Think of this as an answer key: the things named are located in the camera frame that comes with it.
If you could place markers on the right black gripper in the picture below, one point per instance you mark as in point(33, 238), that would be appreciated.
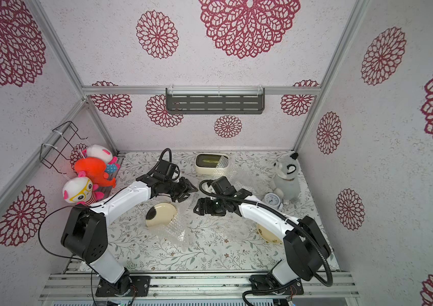
point(209, 205)

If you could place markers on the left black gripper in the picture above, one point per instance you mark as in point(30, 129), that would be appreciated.
point(189, 187)

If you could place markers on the cream dinner plate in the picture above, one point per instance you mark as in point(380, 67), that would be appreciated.
point(267, 235)
point(161, 214)

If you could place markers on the bubble plate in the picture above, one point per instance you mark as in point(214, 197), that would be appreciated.
point(176, 231)

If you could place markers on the bubble wrap sheet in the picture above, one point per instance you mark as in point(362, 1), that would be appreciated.
point(239, 175)

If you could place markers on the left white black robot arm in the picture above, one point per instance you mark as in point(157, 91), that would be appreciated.
point(86, 230)

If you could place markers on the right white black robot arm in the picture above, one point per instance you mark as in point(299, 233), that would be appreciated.
point(306, 251)

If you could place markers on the cream box with dark lid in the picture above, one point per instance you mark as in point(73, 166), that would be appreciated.
point(207, 163)

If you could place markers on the small white round clock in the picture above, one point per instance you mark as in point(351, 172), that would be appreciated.
point(272, 200)

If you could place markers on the grey raccoon plush toy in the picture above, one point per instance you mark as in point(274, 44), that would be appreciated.
point(285, 182)

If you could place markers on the red octopus plush toy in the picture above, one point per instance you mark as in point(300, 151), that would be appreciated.
point(95, 170)

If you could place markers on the white pink plush top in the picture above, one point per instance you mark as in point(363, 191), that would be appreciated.
point(102, 153)

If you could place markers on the white plush with yellow glasses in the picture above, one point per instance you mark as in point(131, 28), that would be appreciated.
point(81, 190)

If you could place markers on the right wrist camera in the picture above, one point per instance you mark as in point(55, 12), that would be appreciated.
point(222, 186)

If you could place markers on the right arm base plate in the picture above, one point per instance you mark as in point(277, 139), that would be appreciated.
point(268, 285)

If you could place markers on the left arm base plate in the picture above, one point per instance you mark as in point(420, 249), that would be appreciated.
point(127, 286)

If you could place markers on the grey metal wall shelf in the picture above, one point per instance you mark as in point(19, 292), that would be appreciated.
point(215, 102)

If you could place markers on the black wire wall basket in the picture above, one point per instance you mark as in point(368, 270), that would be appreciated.
point(63, 135)

